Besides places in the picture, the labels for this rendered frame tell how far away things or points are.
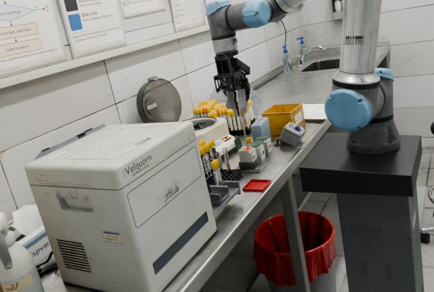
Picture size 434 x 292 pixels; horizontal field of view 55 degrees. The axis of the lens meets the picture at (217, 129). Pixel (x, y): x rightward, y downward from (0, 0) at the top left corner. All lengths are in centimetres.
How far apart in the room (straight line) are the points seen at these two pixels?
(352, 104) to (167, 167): 48
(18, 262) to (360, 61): 87
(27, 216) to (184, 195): 51
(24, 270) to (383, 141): 95
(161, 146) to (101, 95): 80
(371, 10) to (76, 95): 102
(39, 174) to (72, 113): 63
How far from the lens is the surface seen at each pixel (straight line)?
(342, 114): 111
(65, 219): 97
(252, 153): 140
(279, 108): 183
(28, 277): 97
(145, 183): 86
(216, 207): 113
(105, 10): 174
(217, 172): 126
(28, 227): 130
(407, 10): 361
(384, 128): 126
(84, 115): 160
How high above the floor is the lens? 141
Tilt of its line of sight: 16 degrees down
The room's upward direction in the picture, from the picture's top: 12 degrees counter-clockwise
